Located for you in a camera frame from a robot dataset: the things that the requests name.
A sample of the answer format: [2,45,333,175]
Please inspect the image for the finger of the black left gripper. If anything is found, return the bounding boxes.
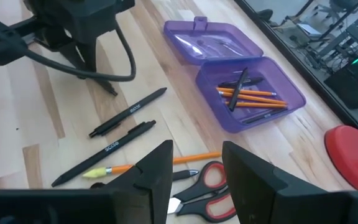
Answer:
[35,34,88,78]
[73,26,105,82]

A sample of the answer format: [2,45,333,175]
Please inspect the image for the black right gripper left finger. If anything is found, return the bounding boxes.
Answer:
[0,139,174,224]

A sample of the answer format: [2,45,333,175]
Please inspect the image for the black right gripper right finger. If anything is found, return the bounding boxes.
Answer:
[221,140,358,224]

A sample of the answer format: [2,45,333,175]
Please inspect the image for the red and black scissors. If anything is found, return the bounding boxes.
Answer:
[167,161,237,223]

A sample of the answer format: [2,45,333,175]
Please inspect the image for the orange pencil with yellow eraser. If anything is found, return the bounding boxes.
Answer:
[82,151,222,179]

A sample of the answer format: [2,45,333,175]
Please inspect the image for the purple translucent plastic supply box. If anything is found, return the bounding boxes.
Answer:
[163,16,306,134]

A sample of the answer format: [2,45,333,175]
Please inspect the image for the red desk lamp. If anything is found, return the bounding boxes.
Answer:
[324,125,358,191]

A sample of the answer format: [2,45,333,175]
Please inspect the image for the black device with green light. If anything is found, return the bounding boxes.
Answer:
[323,51,358,110]

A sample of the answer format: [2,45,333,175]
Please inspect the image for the black left wrist camera cable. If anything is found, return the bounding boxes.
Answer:
[0,14,136,83]

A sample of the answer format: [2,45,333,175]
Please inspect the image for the black aluminium table frame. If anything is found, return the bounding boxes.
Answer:
[233,0,358,144]

